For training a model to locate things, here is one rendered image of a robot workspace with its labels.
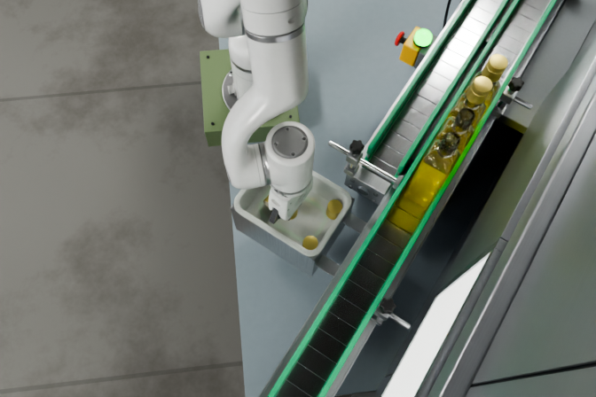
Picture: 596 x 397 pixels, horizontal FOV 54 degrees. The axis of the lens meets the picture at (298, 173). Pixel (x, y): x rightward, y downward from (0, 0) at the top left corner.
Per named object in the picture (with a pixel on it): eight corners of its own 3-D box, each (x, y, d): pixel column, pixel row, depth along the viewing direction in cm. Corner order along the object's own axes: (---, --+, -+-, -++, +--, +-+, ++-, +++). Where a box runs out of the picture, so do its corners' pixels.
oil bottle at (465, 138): (438, 189, 125) (466, 145, 106) (415, 175, 126) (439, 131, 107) (450, 168, 127) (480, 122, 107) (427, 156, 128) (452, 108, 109)
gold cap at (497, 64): (478, 69, 109) (485, 55, 105) (495, 65, 110) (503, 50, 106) (486, 84, 108) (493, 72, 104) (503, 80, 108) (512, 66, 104)
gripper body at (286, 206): (290, 207, 108) (290, 226, 119) (321, 167, 112) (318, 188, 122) (258, 186, 110) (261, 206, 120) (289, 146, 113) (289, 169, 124)
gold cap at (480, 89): (480, 108, 106) (488, 96, 102) (463, 98, 107) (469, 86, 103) (489, 94, 107) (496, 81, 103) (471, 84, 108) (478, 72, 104)
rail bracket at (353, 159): (390, 201, 124) (401, 178, 112) (324, 161, 127) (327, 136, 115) (397, 190, 125) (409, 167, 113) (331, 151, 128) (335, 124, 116)
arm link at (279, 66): (199, 49, 81) (231, 204, 102) (310, 30, 83) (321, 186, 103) (194, 20, 88) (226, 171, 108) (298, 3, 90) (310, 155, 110)
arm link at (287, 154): (267, 198, 107) (317, 188, 108) (265, 169, 95) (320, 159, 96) (259, 157, 110) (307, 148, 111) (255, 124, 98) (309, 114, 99)
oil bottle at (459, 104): (450, 167, 127) (479, 120, 108) (427, 154, 128) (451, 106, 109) (460, 147, 129) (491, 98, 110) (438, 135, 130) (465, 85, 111)
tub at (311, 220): (313, 270, 131) (315, 260, 123) (231, 218, 135) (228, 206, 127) (352, 209, 137) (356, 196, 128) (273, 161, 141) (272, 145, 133)
